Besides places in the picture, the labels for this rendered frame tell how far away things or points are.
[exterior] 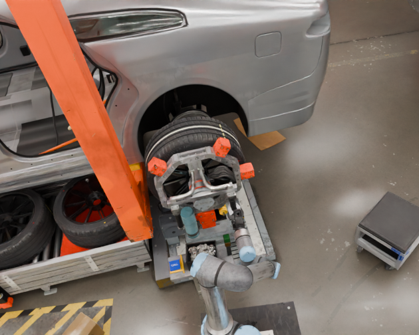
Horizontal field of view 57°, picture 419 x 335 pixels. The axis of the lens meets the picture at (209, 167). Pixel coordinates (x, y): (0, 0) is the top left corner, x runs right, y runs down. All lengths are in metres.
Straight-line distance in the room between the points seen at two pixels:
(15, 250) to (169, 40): 1.87
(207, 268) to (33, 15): 1.24
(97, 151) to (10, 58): 2.54
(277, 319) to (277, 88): 1.49
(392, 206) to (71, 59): 2.34
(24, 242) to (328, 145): 2.77
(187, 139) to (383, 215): 1.51
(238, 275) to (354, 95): 3.19
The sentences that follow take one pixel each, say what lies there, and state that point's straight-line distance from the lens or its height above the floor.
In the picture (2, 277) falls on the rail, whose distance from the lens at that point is 3.24.
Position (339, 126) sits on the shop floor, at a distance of 4.14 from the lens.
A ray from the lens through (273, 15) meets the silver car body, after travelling 2.46.
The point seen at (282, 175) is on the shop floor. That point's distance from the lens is 3.64.
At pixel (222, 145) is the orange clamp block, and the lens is 2.27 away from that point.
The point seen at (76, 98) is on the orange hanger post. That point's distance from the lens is 1.91.
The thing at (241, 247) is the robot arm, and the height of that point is 0.85.
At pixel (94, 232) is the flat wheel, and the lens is 2.95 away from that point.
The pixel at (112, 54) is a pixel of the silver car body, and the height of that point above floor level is 1.62.
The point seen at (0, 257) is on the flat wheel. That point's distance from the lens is 3.24.
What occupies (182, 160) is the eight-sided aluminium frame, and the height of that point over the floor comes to 1.11.
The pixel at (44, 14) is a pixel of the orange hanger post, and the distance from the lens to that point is 1.74.
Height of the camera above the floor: 2.71
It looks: 46 degrees down
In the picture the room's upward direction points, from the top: 11 degrees counter-clockwise
